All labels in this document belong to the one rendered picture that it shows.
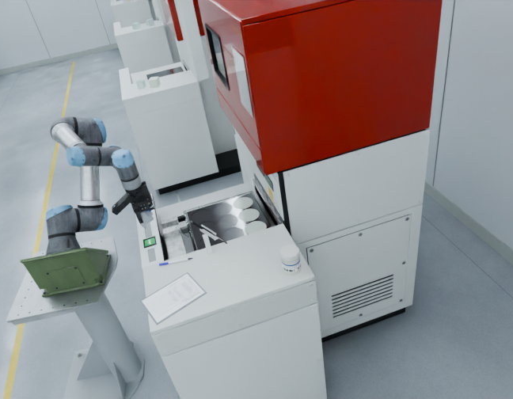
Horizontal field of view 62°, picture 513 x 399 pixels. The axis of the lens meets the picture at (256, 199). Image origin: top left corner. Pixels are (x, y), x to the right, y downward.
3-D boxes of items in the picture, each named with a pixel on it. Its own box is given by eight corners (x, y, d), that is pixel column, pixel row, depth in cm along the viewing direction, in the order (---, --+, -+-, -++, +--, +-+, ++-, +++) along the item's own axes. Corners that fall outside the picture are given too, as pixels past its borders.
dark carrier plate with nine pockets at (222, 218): (251, 193, 218) (251, 192, 218) (273, 233, 191) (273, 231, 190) (187, 213, 213) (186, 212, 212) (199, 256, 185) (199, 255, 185)
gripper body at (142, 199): (154, 210, 175) (146, 187, 168) (134, 217, 174) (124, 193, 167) (153, 201, 181) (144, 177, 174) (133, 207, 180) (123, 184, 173)
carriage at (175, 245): (179, 223, 214) (177, 218, 212) (191, 271, 185) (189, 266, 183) (163, 228, 213) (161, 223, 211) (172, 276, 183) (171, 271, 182)
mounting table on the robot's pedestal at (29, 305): (19, 340, 188) (5, 321, 181) (45, 270, 225) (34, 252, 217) (119, 318, 190) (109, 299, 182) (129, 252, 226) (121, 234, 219)
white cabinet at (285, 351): (267, 280, 289) (249, 182, 242) (328, 412, 212) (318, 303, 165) (176, 311, 279) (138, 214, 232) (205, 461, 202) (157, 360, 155)
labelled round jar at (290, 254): (297, 260, 165) (294, 241, 159) (304, 271, 159) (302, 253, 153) (280, 265, 163) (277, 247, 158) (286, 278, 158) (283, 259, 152)
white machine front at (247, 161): (244, 164, 258) (232, 103, 235) (292, 246, 193) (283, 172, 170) (239, 165, 257) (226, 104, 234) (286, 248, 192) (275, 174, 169)
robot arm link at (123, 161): (125, 145, 166) (134, 152, 160) (134, 169, 173) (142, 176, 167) (106, 153, 163) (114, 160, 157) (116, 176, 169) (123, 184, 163)
